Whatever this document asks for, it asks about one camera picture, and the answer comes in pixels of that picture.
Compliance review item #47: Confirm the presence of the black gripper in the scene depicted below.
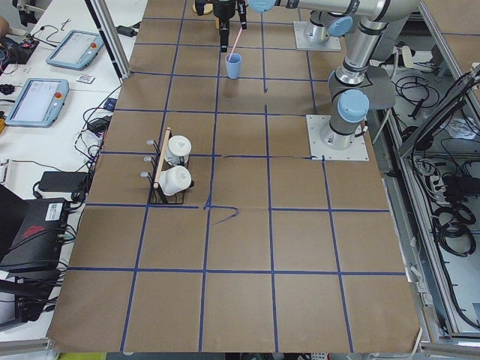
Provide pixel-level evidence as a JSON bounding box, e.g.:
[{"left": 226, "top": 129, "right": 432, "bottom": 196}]
[{"left": 213, "top": 0, "right": 236, "bottom": 53}]

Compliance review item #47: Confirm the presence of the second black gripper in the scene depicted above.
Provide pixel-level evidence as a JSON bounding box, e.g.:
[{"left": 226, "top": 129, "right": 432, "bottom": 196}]
[{"left": 236, "top": 0, "right": 248, "bottom": 29}]

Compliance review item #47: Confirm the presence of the light blue cup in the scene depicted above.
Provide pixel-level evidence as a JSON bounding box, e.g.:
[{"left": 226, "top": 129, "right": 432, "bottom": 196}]
[{"left": 225, "top": 52, "right": 242, "bottom": 80}]

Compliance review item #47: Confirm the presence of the black power adapter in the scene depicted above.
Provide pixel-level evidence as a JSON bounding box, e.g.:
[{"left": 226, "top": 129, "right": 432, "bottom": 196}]
[{"left": 116, "top": 25, "right": 137, "bottom": 38}]

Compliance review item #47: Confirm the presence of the upper white mug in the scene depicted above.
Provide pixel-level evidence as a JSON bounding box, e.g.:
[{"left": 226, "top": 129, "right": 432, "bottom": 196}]
[{"left": 165, "top": 135, "right": 192, "bottom": 166}]

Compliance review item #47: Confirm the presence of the white mug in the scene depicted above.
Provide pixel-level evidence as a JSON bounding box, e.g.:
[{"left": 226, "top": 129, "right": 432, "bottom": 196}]
[
  {"left": 160, "top": 166, "right": 192, "bottom": 196},
  {"left": 165, "top": 135, "right": 192, "bottom": 166}
]

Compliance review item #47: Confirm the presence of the upper teach pendant tablet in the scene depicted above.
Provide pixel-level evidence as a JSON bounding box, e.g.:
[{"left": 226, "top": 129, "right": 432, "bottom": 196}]
[{"left": 46, "top": 30, "right": 104, "bottom": 71}]

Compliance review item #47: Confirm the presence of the teach pendant tablet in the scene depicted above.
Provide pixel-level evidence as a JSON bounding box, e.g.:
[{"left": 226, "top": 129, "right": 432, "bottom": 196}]
[
  {"left": 46, "top": 30, "right": 104, "bottom": 71},
  {"left": 5, "top": 78, "right": 69, "bottom": 128}
]

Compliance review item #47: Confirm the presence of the small white label card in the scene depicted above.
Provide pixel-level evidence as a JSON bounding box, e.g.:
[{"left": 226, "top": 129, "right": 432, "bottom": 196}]
[{"left": 76, "top": 74, "right": 95, "bottom": 84}]

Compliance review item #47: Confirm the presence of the lower white mug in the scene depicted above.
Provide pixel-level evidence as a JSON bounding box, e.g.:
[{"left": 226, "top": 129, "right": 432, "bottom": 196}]
[{"left": 160, "top": 166, "right": 192, "bottom": 196}]

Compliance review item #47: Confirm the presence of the lower teach pendant tablet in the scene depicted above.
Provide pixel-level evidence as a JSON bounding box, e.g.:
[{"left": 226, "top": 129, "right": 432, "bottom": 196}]
[{"left": 5, "top": 78, "right": 69, "bottom": 128}]

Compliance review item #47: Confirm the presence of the black laptop power brick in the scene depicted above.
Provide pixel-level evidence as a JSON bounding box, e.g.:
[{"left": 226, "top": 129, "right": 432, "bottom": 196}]
[{"left": 38, "top": 171, "right": 87, "bottom": 193}]

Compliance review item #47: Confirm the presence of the black computer box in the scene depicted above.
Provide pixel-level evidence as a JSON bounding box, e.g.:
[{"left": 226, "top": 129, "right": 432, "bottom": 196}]
[{"left": 1, "top": 195, "right": 70, "bottom": 273}]

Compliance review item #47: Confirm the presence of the black wire mug rack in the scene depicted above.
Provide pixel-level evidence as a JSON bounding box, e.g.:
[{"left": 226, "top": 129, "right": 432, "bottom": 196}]
[{"left": 139, "top": 127, "right": 194, "bottom": 206}]

